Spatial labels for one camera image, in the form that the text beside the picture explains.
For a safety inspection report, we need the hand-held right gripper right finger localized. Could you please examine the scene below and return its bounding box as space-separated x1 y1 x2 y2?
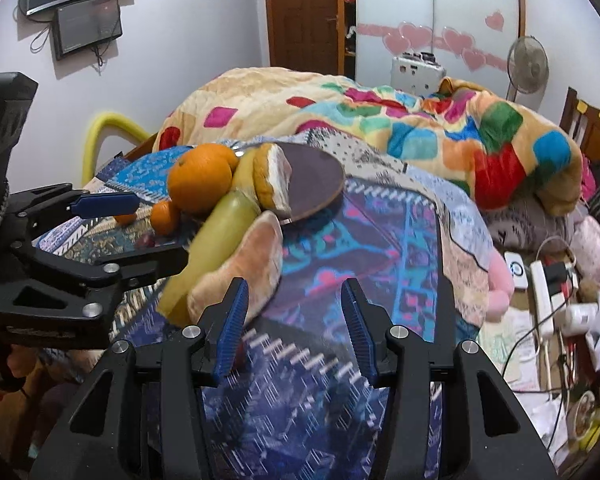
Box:
341 279 556 480

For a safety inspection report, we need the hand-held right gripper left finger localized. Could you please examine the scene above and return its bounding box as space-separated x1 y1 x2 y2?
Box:
30 277 251 480

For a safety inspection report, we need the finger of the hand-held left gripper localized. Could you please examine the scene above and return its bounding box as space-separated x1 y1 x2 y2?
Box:
7 183 140 233
0 242 190 347

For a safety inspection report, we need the long green-yellow banana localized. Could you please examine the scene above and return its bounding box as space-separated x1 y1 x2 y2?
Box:
157 191 261 326

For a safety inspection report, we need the peach-coloured bun toy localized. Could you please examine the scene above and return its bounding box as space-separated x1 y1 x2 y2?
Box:
187 210 284 323

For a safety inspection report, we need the large orange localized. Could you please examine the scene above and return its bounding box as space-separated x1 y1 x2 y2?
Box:
167 143 240 214

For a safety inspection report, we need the dark brown round plate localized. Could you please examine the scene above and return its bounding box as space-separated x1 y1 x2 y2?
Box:
230 141 346 225

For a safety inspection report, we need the yellow foam tube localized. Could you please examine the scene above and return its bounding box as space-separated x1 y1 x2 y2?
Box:
82 112 151 186

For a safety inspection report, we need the short yellow banana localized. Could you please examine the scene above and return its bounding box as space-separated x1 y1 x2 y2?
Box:
230 150 262 202

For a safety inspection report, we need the pink plush toy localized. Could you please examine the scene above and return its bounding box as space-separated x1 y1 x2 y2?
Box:
487 250 515 318

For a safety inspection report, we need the brown bread slice toy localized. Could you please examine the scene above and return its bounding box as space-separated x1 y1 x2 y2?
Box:
252 142 294 219

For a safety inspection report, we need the white round charger device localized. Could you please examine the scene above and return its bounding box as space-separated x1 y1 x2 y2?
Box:
504 252 531 291

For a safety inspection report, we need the white power strip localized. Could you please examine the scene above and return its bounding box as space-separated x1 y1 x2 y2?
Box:
530 260 556 337

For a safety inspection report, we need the grey printed cloth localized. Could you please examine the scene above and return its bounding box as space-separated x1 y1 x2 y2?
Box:
482 195 588 252

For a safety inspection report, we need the colourful checked blanket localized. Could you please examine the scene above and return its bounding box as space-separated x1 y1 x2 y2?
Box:
152 67 583 211

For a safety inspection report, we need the pink quilted pillow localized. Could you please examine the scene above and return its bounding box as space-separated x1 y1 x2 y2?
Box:
572 215 600 281

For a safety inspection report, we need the white box device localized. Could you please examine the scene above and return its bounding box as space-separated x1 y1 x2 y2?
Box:
391 52 447 95

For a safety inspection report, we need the brown wooden door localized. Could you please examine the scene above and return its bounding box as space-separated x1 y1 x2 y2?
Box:
264 0 348 78

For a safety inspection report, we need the wooden headboard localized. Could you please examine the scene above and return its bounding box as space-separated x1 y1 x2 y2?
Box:
560 87 600 166

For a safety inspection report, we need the standing electric fan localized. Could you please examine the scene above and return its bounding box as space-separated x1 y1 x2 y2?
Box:
505 35 550 106

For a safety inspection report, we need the white wardrobe with pink hearts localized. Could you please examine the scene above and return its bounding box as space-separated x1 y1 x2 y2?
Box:
352 0 526 106

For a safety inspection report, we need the small black wall monitor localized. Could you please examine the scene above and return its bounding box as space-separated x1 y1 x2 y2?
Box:
52 0 124 61

